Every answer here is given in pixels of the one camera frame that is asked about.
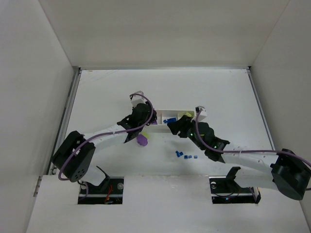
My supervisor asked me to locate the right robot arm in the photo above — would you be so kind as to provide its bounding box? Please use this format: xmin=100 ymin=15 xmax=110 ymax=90
xmin=167 ymin=116 xmax=311 ymax=200

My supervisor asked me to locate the blue lego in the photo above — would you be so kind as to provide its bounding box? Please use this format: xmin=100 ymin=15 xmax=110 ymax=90
xmin=163 ymin=117 xmax=177 ymax=124

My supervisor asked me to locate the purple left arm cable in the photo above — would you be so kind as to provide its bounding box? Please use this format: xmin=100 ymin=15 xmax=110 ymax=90
xmin=58 ymin=93 xmax=155 ymax=200

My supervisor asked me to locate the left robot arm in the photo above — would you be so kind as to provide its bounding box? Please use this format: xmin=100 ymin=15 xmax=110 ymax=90
xmin=52 ymin=103 xmax=157 ymax=189

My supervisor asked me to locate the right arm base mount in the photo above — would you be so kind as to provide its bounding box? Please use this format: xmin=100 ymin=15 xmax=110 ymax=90
xmin=209 ymin=166 xmax=261 ymax=204

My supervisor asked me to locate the green lego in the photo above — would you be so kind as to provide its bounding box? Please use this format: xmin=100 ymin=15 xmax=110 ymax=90
xmin=141 ymin=132 xmax=149 ymax=139

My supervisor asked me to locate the white divided sorting tray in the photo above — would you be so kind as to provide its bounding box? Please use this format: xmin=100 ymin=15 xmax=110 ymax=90
xmin=148 ymin=110 xmax=194 ymax=133

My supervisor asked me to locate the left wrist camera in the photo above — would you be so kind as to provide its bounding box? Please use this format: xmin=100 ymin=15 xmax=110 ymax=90
xmin=129 ymin=91 xmax=145 ymax=107

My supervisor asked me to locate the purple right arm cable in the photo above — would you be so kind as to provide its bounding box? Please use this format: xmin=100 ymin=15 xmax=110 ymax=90
xmin=195 ymin=110 xmax=311 ymax=190

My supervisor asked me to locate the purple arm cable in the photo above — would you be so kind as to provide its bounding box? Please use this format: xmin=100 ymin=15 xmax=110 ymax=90
xmin=195 ymin=110 xmax=311 ymax=190
xmin=58 ymin=93 xmax=155 ymax=200

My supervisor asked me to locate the purple butterfly lego brick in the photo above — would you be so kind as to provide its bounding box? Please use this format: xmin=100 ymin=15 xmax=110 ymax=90
xmin=137 ymin=134 xmax=148 ymax=147

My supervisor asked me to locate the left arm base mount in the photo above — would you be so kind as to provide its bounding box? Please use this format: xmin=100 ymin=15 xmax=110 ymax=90
xmin=78 ymin=177 xmax=124 ymax=205

